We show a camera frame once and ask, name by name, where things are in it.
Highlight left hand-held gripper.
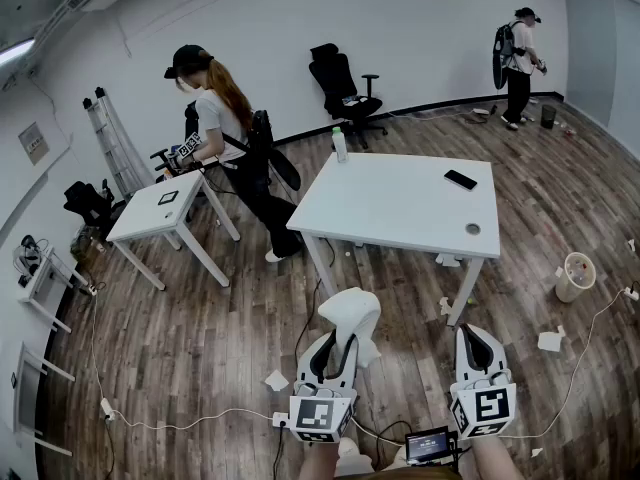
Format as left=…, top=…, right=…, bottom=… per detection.
left=288, top=331, right=360, bottom=444

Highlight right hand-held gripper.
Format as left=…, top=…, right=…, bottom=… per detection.
left=449, top=323, right=518, bottom=442

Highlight white plastic object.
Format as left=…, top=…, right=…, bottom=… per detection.
left=317, top=286, right=384, bottom=369

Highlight person's left forearm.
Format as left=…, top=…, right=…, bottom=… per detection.
left=297, top=440, right=342, bottom=480

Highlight person's right forearm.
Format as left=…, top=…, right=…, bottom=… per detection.
left=469, top=432, right=526, bottom=480

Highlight person's white trousers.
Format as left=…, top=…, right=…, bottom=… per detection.
left=335, top=440, right=409, bottom=480

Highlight small black monitor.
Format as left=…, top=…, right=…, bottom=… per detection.
left=404, top=426, right=451, bottom=467

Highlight cream waste bin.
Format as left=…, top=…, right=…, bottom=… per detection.
left=554, top=251, right=597, bottom=303

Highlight large white table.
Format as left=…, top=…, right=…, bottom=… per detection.
left=285, top=151, right=502, bottom=328

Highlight black smartphone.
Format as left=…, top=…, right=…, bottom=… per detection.
left=443, top=169, right=479, bottom=192

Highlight white bottle green cap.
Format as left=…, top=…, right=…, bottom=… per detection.
left=331, top=126, right=350, bottom=164

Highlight small white table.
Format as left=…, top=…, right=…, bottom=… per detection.
left=105, top=170, right=241, bottom=292

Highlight black office chair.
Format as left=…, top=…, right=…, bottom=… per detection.
left=308, top=42, right=389, bottom=150

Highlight black low chair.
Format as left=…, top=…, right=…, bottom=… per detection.
left=63, top=180, right=119, bottom=242

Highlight aluminium ladder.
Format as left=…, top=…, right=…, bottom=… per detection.
left=82, top=86, right=151, bottom=199

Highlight frosted glass partition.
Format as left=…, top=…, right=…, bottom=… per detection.
left=562, top=0, right=640, bottom=129

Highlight ceiling light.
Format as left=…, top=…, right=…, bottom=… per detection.
left=0, top=37, right=36, bottom=67

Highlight black cable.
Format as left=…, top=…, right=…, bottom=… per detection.
left=294, top=277, right=322, bottom=369

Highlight white cable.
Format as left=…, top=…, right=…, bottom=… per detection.
left=499, top=291, right=626, bottom=440
left=89, top=292, right=276, bottom=430

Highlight white metal frame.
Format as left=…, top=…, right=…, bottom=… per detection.
left=12, top=342, right=76, bottom=457

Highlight wall notice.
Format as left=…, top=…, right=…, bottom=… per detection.
left=18, top=121, right=51, bottom=167

